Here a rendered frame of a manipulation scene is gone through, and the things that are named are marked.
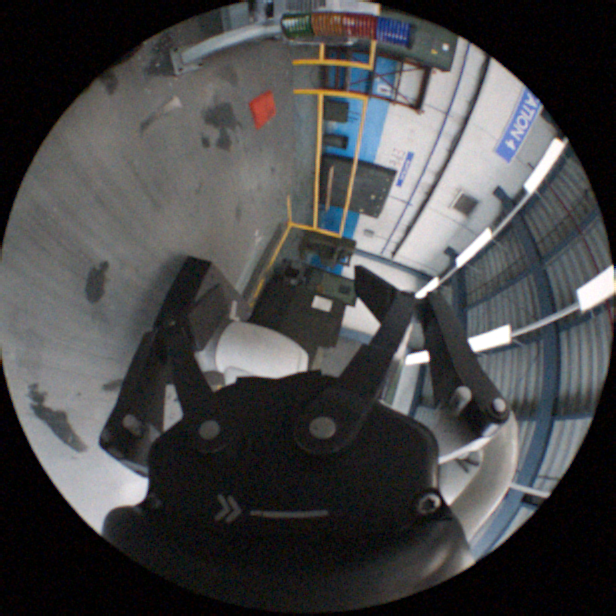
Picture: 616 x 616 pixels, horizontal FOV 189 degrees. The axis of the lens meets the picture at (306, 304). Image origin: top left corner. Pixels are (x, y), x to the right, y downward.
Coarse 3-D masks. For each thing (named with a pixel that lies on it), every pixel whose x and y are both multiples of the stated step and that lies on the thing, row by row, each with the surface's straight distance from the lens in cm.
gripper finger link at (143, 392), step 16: (144, 336) 14; (144, 352) 12; (128, 368) 11; (144, 368) 11; (160, 368) 13; (128, 384) 10; (144, 384) 10; (160, 384) 12; (128, 400) 9; (144, 400) 10; (160, 400) 11; (112, 416) 9; (144, 416) 9; (160, 416) 11; (112, 432) 8; (128, 432) 9; (160, 432) 10; (112, 448) 8
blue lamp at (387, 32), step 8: (384, 16) 40; (384, 24) 38; (392, 24) 38; (400, 24) 38; (408, 24) 39; (376, 32) 38; (384, 32) 37; (392, 32) 37; (400, 32) 37; (408, 32) 38; (376, 40) 39; (384, 40) 38; (392, 40) 38; (400, 40) 38; (408, 40) 38
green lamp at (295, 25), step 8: (288, 16) 41; (296, 16) 40; (304, 16) 40; (288, 24) 40; (296, 24) 40; (304, 24) 39; (288, 32) 41; (296, 32) 40; (304, 32) 40; (312, 32) 40
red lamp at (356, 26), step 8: (344, 16) 38; (352, 16) 38; (360, 16) 38; (368, 16) 39; (376, 16) 39; (344, 24) 38; (352, 24) 38; (360, 24) 38; (368, 24) 38; (376, 24) 38; (344, 32) 39; (352, 32) 38; (360, 32) 38; (368, 32) 38; (368, 40) 40
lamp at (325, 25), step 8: (312, 16) 39; (320, 16) 39; (328, 16) 39; (336, 16) 39; (312, 24) 39; (320, 24) 39; (328, 24) 38; (336, 24) 38; (320, 32) 40; (328, 32) 39; (336, 32) 39
